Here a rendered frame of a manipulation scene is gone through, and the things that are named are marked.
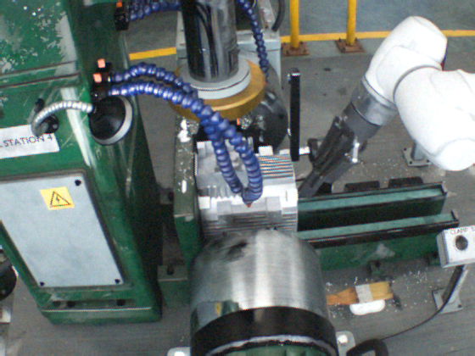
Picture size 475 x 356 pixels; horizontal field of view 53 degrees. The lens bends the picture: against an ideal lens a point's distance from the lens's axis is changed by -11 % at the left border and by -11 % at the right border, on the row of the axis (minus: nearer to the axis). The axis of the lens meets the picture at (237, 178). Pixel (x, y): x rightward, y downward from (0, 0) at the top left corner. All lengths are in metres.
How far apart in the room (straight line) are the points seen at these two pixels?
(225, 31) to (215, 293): 0.43
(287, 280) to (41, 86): 0.49
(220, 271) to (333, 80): 1.16
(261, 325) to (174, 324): 0.68
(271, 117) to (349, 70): 0.73
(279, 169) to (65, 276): 0.50
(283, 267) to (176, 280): 0.36
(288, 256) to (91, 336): 0.58
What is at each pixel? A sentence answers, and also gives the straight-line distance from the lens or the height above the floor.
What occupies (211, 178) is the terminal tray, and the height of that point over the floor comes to 1.13.
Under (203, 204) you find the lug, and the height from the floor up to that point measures 1.08.
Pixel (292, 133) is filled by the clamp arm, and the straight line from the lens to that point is 1.21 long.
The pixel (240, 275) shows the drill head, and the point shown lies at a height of 1.16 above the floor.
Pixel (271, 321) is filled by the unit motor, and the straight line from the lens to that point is 0.58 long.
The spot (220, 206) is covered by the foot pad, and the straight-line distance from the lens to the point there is 1.07.
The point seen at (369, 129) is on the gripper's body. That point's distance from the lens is 0.95.
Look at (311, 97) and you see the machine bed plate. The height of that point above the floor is 0.80.
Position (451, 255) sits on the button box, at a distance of 1.06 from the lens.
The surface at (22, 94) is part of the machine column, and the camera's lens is 0.79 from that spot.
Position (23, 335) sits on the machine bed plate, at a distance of 1.34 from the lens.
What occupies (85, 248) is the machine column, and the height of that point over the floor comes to 1.11.
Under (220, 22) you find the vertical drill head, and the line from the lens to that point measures 0.85.
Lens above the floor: 1.87
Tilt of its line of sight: 45 degrees down
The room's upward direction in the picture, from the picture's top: 5 degrees counter-clockwise
